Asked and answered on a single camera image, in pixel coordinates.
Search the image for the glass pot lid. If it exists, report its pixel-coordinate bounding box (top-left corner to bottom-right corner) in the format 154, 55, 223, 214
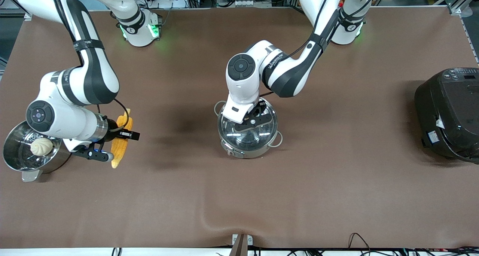
218, 99, 278, 152

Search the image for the yellow corn cob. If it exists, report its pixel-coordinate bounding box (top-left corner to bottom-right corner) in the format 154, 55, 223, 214
111, 109, 134, 169

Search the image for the grey electric pot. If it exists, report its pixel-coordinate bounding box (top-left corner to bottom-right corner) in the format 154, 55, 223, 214
214, 97, 283, 159

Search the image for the steel steamer pot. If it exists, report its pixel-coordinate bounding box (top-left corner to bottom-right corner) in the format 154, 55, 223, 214
3, 121, 72, 182

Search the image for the white steamed bun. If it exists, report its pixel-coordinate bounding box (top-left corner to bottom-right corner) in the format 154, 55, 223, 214
30, 137, 54, 156

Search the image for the brown table mat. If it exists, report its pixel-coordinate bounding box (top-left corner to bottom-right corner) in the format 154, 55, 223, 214
0, 6, 479, 249

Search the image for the metal table clamp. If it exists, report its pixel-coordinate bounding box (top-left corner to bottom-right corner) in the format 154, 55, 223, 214
229, 234, 254, 256

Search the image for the black rice cooker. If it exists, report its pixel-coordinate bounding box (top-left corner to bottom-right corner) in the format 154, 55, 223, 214
414, 67, 479, 164

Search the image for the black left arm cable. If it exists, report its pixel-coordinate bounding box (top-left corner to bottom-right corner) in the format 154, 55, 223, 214
286, 0, 376, 60

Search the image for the aluminium frame profile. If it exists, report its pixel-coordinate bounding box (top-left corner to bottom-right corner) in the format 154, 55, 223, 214
436, 0, 479, 18

